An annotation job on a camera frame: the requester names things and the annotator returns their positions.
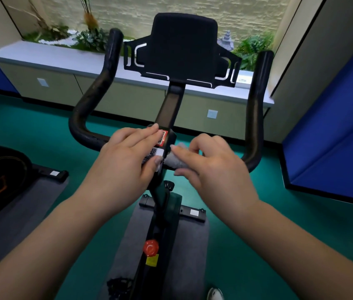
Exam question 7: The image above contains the dry brown branch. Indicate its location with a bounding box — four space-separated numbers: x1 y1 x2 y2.
7 0 53 33

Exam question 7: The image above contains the grey cleaning cloth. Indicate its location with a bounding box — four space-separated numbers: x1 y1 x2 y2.
163 142 196 170

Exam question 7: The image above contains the white plastic tray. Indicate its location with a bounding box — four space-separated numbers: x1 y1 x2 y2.
235 69 255 90

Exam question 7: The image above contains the low green leafy plant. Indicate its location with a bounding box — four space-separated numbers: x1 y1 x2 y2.
23 25 70 43

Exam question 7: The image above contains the person's right forearm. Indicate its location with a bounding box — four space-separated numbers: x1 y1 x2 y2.
231 200 353 300

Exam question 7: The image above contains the person's white right shoe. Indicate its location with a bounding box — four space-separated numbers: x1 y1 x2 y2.
207 287 224 300

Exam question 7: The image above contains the white pebble path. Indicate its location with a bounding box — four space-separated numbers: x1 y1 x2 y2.
38 29 80 47

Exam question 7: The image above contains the variegated leaf plant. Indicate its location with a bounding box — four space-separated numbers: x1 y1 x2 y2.
73 27 110 53

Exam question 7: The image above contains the large dark green fern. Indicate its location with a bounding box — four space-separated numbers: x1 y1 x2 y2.
231 31 275 72

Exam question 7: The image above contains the grey stone pagoda lantern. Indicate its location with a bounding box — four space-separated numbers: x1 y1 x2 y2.
217 30 235 52

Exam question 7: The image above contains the person's left hand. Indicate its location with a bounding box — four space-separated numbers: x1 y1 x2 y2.
79 123 164 218

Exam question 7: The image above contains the person's left forearm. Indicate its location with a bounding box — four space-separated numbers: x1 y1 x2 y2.
0 190 110 300

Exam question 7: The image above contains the black tablet holder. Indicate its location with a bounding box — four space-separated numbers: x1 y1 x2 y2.
123 12 243 90

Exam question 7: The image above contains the tall plant with orange tuft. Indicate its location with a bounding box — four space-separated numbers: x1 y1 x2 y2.
76 0 99 30

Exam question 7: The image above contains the grey-topped beige cabinet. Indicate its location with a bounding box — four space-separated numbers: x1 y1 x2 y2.
0 40 275 144

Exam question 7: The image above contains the person's right hand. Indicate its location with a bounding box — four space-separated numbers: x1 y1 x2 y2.
170 133 260 230

